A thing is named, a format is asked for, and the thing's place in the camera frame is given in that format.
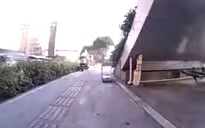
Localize silver car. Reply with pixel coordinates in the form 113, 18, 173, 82
100, 65, 114, 84

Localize row of trees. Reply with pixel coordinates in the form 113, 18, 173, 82
80, 5, 138, 68

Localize grey asphalt road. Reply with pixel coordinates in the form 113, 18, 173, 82
0, 65, 164, 128

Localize dark tall tower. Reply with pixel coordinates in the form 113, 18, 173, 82
47, 21, 58, 58

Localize concrete overpass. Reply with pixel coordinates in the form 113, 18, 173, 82
118, 0, 205, 87

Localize green hedge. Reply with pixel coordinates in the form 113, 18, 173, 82
0, 59, 81, 107

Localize low buildings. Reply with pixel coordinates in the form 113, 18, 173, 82
0, 47, 68, 66

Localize grey side pavement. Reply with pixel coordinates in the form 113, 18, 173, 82
121, 78, 205, 128

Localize bicycle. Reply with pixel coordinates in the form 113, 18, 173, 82
180, 56, 205, 85

